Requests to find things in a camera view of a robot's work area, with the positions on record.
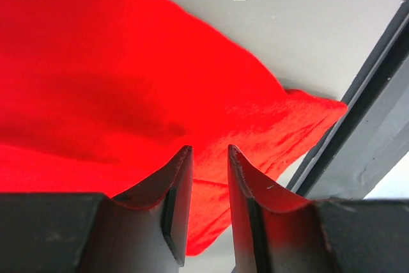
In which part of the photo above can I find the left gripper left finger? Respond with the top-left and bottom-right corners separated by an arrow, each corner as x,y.
77,146 -> 194,272

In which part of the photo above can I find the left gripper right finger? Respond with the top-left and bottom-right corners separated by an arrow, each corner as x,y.
228,145 -> 336,272

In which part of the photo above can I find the red t shirt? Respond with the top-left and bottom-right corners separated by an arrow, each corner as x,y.
1,0 -> 347,256

